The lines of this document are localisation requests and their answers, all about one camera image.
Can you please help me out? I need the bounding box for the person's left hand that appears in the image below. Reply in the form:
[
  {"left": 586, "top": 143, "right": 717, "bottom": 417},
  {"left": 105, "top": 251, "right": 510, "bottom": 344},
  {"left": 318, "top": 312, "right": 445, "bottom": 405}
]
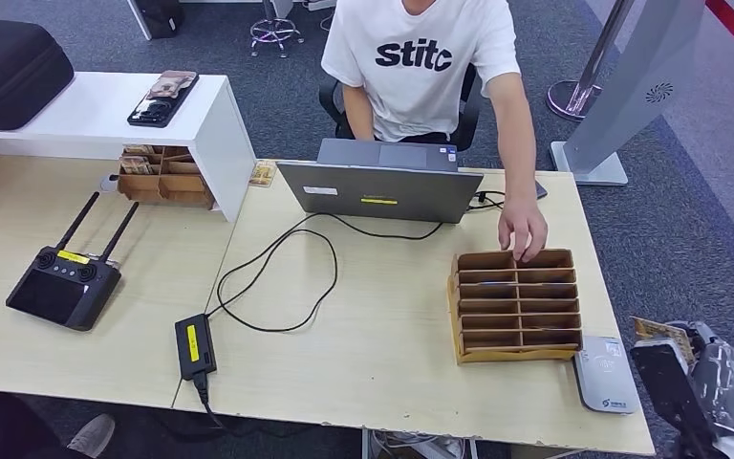
[{"left": 498, "top": 196, "right": 549, "bottom": 264}]

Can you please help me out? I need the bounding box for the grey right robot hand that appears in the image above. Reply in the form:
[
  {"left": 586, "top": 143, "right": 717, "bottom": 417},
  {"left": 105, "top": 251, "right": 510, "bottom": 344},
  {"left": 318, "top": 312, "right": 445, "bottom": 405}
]
[{"left": 683, "top": 320, "right": 734, "bottom": 433}]

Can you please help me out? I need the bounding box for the tan patterned ID card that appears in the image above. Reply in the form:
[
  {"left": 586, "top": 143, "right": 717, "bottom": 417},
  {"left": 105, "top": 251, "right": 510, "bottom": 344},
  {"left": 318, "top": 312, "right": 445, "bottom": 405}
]
[{"left": 631, "top": 317, "right": 696, "bottom": 365}]

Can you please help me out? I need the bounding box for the large wooden card organizer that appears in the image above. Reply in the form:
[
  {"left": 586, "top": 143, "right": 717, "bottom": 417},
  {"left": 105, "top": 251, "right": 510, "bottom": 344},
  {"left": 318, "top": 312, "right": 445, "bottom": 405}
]
[{"left": 447, "top": 249, "right": 582, "bottom": 365}]

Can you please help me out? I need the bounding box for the white card reader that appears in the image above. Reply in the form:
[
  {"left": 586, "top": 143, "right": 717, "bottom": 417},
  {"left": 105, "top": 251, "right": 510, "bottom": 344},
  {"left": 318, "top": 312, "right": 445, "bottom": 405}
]
[{"left": 572, "top": 336, "right": 640, "bottom": 416}]

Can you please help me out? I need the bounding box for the person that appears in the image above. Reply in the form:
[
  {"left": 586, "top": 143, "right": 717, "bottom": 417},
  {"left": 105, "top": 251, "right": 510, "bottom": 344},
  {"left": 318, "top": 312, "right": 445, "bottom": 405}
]
[{"left": 319, "top": 0, "right": 549, "bottom": 264}]

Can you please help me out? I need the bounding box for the patterned card on desk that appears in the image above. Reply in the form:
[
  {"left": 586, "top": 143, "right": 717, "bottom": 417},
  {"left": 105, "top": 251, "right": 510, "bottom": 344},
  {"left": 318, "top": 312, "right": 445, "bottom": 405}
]
[{"left": 248, "top": 159, "right": 278, "bottom": 188}]

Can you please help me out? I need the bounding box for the person's shoe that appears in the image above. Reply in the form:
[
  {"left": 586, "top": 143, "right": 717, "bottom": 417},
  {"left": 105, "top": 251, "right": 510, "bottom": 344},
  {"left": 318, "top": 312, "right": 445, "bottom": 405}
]
[{"left": 66, "top": 413, "right": 117, "bottom": 459}]

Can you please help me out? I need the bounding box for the person's leg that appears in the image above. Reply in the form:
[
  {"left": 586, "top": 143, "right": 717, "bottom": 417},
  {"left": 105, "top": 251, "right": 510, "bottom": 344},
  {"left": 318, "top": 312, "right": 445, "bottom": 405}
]
[{"left": 0, "top": 391, "right": 72, "bottom": 459}]

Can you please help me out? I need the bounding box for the black office chair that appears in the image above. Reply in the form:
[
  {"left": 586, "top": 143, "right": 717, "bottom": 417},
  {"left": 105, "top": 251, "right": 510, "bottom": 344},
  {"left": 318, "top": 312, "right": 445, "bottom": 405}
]
[{"left": 317, "top": 63, "right": 483, "bottom": 153}]

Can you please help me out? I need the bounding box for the grey laptop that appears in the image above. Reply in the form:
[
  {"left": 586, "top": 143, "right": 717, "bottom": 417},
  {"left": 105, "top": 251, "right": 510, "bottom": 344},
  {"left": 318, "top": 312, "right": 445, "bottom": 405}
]
[{"left": 276, "top": 138, "right": 485, "bottom": 225}]

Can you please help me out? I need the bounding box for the chrome stool base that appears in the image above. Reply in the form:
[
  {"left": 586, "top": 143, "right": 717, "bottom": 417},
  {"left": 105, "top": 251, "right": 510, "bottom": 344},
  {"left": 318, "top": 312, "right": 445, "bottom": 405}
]
[{"left": 249, "top": 0, "right": 305, "bottom": 59}]

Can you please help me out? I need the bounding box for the black power adapter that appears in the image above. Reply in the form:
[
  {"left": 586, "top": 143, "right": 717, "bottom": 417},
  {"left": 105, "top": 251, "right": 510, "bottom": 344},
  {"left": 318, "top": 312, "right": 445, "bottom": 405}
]
[{"left": 174, "top": 313, "right": 218, "bottom": 382}]

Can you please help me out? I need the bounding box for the small wooden organizer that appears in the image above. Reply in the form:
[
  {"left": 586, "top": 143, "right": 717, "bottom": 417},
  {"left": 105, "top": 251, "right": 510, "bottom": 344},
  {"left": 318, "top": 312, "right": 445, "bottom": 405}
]
[{"left": 117, "top": 143, "right": 216, "bottom": 210}]

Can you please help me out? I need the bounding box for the black smartphone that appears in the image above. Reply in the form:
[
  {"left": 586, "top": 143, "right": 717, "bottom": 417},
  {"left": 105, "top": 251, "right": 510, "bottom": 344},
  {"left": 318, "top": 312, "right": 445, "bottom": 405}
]
[{"left": 126, "top": 69, "right": 201, "bottom": 128}]

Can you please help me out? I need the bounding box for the black computer tower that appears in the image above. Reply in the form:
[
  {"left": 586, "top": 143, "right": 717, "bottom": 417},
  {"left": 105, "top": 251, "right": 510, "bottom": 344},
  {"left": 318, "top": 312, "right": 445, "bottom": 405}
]
[{"left": 127, "top": 0, "right": 185, "bottom": 40}]

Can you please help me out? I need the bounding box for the white desk shelf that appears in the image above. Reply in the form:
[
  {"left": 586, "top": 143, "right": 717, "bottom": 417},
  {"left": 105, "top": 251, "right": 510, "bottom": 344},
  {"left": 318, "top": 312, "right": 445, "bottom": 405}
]
[{"left": 0, "top": 71, "right": 259, "bottom": 223}]

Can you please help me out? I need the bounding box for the black remote controller with antennas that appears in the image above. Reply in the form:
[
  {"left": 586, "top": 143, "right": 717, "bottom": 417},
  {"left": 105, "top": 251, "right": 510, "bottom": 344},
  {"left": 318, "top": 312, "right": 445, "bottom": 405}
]
[{"left": 5, "top": 191, "right": 140, "bottom": 333}]

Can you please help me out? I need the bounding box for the black carry case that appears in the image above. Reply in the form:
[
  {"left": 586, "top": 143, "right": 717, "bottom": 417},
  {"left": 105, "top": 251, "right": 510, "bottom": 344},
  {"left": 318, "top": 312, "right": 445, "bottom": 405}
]
[{"left": 0, "top": 15, "right": 76, "bottom": 138}]

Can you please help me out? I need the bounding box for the black hard drive cable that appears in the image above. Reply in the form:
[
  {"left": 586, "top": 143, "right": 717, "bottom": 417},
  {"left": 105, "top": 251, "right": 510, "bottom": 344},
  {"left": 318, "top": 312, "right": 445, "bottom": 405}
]
[{"left": 467, "top": 189, "right": 507, "bottom": 212}]

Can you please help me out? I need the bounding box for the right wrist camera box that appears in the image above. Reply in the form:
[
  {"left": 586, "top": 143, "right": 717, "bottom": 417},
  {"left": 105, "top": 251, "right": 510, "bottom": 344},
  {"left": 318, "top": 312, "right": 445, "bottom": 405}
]
[{"left": 629, "top": 337, "right": 720, "bottom": 448}]

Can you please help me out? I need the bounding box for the chrome stanchion post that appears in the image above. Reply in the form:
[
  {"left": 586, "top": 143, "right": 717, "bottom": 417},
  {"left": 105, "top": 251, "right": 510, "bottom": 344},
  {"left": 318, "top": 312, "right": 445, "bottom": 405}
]
[{"left": 546, "top": 0, "right": 635, "bottom": 122}]

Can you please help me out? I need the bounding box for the black laptop power cable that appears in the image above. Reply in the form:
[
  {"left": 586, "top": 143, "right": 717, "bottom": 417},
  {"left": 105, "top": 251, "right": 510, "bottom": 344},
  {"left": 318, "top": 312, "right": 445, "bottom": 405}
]
[{"left": 205, "top": 211, "right": 445, "bottom": 334}]

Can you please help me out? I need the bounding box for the black mains cord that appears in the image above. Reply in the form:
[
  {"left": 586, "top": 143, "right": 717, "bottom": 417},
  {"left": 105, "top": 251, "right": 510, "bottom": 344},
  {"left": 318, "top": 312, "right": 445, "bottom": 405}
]
[{"left": 192, "top": 373, "right": 232, "bottom": 432}]

